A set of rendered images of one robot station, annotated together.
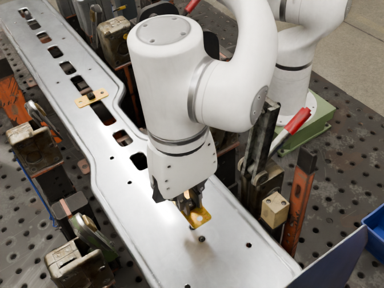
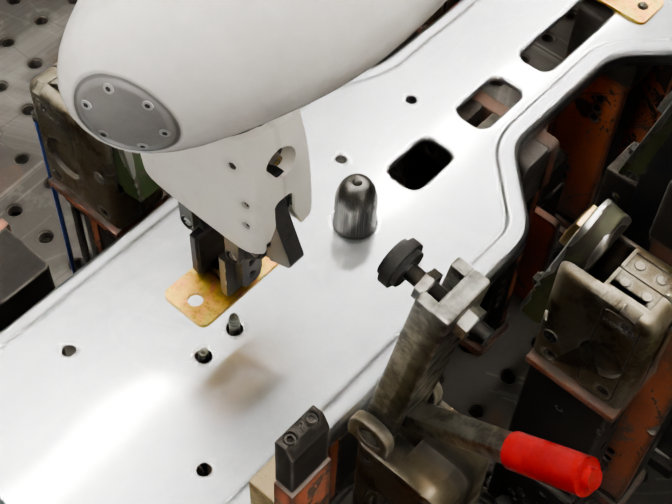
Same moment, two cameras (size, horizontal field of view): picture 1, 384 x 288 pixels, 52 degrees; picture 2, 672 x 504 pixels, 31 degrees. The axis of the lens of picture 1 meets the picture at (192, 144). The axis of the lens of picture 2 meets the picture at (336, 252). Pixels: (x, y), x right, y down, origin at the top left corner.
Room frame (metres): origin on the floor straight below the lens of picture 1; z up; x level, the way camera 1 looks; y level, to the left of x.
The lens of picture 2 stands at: (0.28, -0.41, 1.71)
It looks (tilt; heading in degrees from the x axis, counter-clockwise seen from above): 54 degrees down; 68
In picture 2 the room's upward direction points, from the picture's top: 3 degrees clockwise
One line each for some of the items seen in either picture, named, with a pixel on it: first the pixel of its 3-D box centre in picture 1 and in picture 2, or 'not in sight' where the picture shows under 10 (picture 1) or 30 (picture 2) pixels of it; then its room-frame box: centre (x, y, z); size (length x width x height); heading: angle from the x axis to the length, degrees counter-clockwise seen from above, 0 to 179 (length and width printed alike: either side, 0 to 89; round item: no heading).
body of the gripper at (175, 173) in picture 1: (182, 156); (218, 137); (0.38, 0.02, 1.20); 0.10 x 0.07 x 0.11; 119
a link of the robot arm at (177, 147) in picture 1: (179, 125); not in sight; (0.38, 0.01, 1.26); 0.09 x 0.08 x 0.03; 119
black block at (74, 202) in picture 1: (88, 242); not in sight; (0.47, 0.26, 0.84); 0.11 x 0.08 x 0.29; 119
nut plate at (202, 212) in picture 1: (189, 204); (228, 268); (0.38, 0.02, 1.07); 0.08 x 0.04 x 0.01; 29
